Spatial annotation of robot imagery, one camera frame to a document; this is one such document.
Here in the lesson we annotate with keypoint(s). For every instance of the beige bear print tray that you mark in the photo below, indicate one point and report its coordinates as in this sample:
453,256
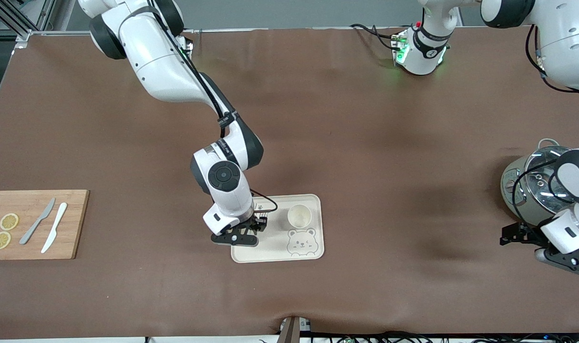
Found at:
280,250

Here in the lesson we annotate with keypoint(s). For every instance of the bamboo cutting board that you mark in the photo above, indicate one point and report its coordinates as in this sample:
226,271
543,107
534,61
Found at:
75,228

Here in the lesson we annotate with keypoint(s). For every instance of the grey-green cooking pot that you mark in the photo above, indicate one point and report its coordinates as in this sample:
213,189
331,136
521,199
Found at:
506,183

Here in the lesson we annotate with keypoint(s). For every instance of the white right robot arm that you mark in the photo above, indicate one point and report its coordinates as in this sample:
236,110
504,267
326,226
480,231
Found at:
161,71

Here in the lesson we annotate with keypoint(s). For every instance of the white cup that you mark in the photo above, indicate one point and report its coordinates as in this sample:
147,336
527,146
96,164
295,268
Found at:
299,216

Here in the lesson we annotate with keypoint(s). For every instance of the glass pot lid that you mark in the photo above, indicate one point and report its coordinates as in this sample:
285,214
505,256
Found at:
539,190

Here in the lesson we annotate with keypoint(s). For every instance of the grey plastic knife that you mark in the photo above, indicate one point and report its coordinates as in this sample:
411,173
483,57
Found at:
37,223

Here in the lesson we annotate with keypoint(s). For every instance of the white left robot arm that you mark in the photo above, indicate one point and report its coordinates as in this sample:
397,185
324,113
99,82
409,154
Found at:
565,38

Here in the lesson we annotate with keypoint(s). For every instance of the white plastic knife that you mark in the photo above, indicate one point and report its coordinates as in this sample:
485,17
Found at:
55,224

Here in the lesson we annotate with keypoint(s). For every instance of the lemon slice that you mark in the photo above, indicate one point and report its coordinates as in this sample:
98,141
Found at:
9,221
1,240

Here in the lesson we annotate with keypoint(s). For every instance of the grey metal bracket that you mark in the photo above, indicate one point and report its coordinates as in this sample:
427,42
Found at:
292,331

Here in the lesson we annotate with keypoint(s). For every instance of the aluminium frame corner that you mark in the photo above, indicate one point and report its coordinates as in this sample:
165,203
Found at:
46,14

